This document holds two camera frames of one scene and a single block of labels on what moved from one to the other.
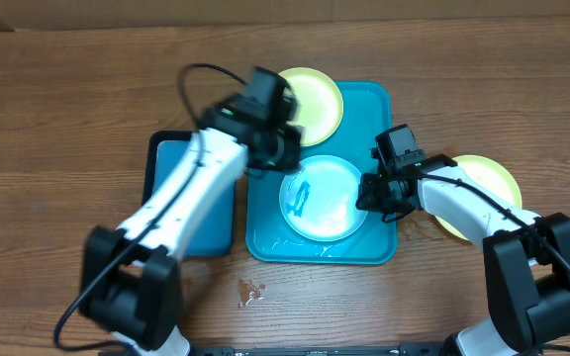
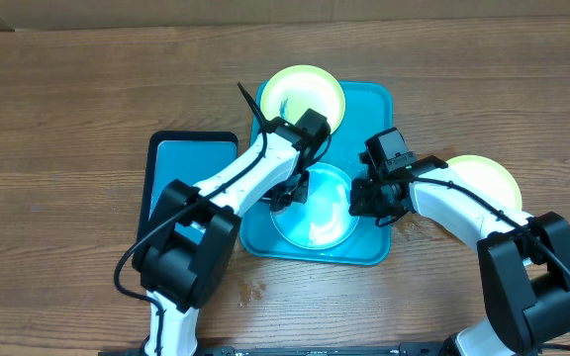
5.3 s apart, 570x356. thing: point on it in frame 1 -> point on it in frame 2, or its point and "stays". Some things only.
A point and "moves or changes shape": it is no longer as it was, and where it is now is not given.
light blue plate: x=318 y=200 moves or changes shape
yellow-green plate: x=320 y=105 stays
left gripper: x=293 y=161 -> x=300 y=196
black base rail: x=402 y=350 stays
